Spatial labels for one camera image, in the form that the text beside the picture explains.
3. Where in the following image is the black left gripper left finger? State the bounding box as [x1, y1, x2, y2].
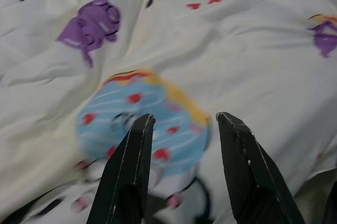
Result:
[86, 113, 155, 224]

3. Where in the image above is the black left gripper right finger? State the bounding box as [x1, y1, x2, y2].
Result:
[215, 112, 306, 224]

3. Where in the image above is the cream cartoon print quilt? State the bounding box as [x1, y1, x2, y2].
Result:
[0, 0, 337, 224]

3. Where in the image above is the white sheeted mattress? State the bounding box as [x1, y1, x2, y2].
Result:
[293, 167, 337, 224]

